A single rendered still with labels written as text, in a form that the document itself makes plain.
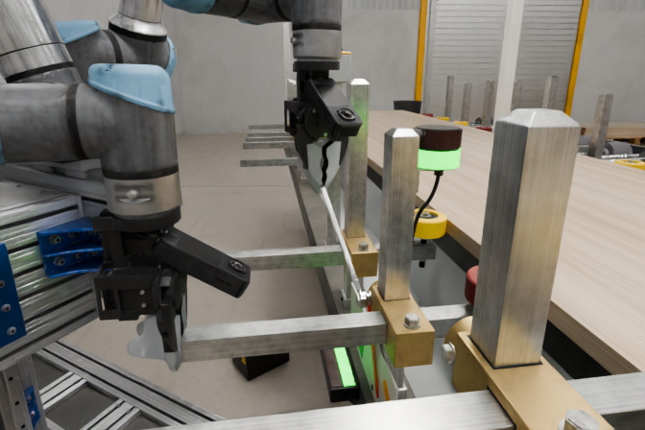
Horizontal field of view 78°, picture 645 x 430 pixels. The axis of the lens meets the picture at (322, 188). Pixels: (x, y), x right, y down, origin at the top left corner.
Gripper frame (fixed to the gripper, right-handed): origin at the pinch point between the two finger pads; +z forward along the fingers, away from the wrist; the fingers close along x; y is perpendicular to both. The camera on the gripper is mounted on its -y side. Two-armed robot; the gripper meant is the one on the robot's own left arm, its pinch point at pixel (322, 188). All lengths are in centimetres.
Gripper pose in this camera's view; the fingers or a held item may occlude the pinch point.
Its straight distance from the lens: 65.5
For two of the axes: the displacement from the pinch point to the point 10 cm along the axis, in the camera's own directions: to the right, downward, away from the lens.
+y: -4.8, -2.6, 8.4
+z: -0.1, 9.6, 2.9
